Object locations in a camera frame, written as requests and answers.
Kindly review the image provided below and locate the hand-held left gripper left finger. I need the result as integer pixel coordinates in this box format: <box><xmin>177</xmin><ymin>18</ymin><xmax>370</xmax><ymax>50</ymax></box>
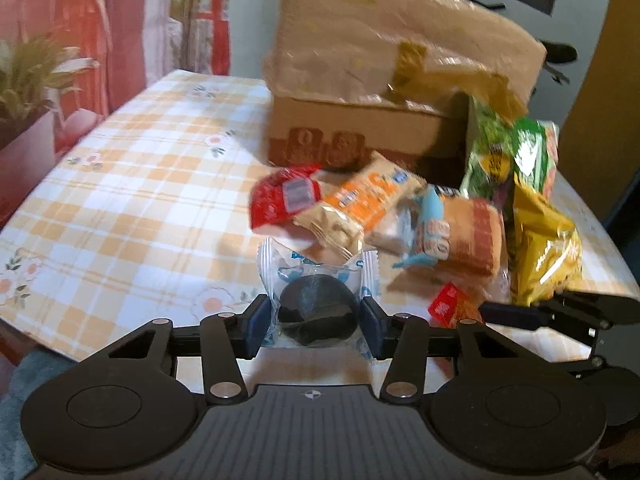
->
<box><xmin>107</xmin><ymin>294</ymin><xmax>271</xmax><ymax>403</ymax></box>

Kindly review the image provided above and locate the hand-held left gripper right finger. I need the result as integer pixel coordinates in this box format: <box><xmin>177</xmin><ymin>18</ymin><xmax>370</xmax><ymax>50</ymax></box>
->
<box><xmin>360</xmin><ymin>297</ymin><xmax>538</xmax><ymax>403</ymax></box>

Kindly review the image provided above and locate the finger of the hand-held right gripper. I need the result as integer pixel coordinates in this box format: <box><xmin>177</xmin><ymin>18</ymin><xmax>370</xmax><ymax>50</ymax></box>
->
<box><xmin>565</xmin><ymin>347</ymin><xmax>608</xmax><ymax>373</ymax></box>
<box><xmin>479</xmin><ymin>290</ymin><xmax>640</xmax><ymax>346</ymax></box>

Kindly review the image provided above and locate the clear packet with dark cookie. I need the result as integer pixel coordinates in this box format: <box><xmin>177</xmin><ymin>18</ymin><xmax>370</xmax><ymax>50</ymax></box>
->
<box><xmin>256</xmin><ymin>237</ymin><xmax>382</xmax><ymax>356</ymax></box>

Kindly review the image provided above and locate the small red snack packet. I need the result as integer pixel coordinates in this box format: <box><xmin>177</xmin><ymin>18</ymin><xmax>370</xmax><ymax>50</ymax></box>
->
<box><xmin>429</xmin><ymin>282</ymin><xmax>473</xmax><ymax>328</ymax></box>

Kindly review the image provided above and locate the blue and orange bread packet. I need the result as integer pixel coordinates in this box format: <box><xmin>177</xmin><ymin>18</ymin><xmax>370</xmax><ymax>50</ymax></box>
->
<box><xmin>392</xmin><ymin>185</ymin><xmax>508</xmax><ymax>278</ymax></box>

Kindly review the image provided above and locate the orange and beige cracker packet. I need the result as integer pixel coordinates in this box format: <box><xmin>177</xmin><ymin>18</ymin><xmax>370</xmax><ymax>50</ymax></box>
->
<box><xmin>292</xmin><ymin>150</ymin><xmax>428</xmax><ymax>261</ymax></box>

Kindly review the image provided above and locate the green snack bag yellow label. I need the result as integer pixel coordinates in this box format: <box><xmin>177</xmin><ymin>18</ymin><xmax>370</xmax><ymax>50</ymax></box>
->
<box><xmin>460</xmin><ymin>95</ymin><xmax>518</xmax><ymax>201</ymax></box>

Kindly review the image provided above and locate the brown cardboard box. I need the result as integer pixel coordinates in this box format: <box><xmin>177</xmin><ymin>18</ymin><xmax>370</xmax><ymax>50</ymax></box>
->
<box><xmin>262</xmin><ymin>0</ymin><xmax>548</xmax><ymax>186</ymax></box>

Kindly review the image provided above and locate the teal cloth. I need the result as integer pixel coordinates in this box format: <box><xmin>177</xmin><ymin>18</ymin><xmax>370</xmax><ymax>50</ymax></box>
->
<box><xmin>0</xmin><ymin>347</ymin><xmax>76</xmax><ymax>480</ymax></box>

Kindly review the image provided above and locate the brown wooden door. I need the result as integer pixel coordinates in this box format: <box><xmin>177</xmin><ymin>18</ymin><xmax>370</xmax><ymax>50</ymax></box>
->
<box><xmin>560</xmin><ymin>0</ymin><xmax>640</xmax><ymax>221</ymax></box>

